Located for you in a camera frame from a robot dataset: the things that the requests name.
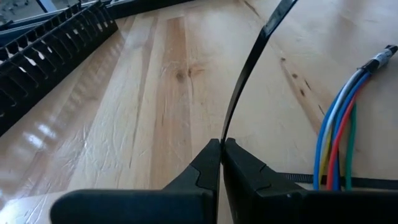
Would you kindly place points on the black zip tie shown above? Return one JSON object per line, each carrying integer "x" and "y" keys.
{"x": 251, "y": 62}

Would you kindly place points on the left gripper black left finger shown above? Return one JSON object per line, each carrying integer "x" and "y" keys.
{"x": 140, "y": 208}

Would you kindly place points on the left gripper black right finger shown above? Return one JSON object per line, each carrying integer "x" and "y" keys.
{"x": 270, "y": 202}

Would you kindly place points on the white post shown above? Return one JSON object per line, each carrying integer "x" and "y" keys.
{"x": 46, "y": 4}

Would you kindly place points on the black sleeve with white label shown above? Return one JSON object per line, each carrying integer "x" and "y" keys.
{"x": 377, "y": 60}

